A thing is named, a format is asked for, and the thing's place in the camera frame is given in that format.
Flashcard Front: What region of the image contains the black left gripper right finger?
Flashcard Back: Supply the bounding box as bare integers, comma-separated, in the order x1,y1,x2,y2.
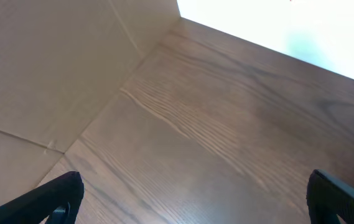
306,169,354,224

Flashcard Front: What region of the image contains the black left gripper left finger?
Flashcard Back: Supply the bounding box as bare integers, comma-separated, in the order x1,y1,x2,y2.
0,171,84,223

